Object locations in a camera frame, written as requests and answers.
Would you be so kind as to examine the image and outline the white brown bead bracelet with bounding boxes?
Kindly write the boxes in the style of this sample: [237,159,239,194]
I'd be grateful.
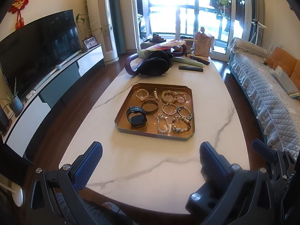
[171,115,192,134]

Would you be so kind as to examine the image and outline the green mixed bead bracelet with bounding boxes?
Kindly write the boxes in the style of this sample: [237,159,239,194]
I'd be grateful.
[176,105,193,121]

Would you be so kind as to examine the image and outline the black green smart watch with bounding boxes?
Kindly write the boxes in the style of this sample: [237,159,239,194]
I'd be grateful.
[126,106,147,128]

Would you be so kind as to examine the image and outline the pink green bead bracelet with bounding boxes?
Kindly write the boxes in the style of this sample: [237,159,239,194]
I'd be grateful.
[175,91,188,104]

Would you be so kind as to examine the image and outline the clear crystal bead bracelet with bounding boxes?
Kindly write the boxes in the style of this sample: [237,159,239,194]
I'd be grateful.
[136,88,150,102]

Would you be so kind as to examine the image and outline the pearl safety pin brooch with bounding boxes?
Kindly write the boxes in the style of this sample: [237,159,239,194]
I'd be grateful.
[153,88,160,102]

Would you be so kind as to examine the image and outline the quilted grey sofa cover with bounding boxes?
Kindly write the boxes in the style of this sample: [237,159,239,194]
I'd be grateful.
[228,38,299,158]

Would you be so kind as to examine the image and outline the copper metal tray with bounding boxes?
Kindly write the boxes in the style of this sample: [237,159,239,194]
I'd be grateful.
[115,83,195,141]

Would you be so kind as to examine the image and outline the dark metal bangle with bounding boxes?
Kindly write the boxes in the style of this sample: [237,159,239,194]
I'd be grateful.
[141,100,159,115]

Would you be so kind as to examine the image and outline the orange sofa cushions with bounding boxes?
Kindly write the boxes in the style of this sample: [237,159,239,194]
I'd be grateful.
[265,47,299,90]

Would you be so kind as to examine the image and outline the potted green plant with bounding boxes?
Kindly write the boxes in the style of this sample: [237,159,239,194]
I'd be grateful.
[1,78,24,117]

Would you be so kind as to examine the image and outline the black remote control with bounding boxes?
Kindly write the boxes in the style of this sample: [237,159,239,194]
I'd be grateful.
[178,66,204,72]

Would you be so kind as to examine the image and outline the white teal tv cabinet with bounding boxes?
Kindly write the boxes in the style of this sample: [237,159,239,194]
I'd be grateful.
[3,45,104,157]

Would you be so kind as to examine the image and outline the black purple handbag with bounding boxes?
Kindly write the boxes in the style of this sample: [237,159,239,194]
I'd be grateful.
[124,44,187,77]

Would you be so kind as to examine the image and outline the pink gift bag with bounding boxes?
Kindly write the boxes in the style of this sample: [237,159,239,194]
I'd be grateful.
[194,27,215,57]

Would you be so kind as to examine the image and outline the framed photo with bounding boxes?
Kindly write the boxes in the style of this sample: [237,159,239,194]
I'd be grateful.
[83,36,99,49]

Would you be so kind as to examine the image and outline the black television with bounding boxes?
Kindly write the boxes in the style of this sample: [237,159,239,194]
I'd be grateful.
[1,10,80,98]

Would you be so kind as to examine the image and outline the green folded umbrella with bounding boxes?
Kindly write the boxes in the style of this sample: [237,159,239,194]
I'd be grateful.
[138,50,204,68]

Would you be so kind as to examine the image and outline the woven straw fan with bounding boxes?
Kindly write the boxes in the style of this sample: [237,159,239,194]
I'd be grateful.
[145,40,186,51]

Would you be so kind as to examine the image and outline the bamboo plant in vase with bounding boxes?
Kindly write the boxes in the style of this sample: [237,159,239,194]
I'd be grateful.
[75,13,111,52]

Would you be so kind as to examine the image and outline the red chinese knot ornament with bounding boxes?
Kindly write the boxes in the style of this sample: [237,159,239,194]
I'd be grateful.
[8,0,29,30]

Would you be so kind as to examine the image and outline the white pearl bead bracelet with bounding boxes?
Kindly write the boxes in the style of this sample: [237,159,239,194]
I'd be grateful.
[156,113,172,134]

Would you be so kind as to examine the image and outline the silver rose chain bracelet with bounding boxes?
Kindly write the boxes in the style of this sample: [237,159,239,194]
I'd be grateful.
[161,103,178,116]

